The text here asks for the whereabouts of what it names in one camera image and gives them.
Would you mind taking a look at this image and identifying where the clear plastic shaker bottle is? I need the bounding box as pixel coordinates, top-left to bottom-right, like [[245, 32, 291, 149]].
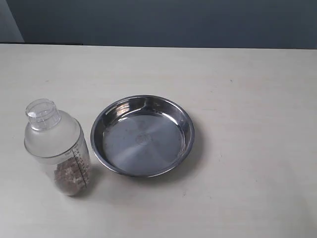
[[24, 99, 91, 196]]

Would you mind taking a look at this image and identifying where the round stainless steel dish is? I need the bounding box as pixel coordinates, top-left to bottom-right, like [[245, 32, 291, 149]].
[[90, 95, 195, 178]]

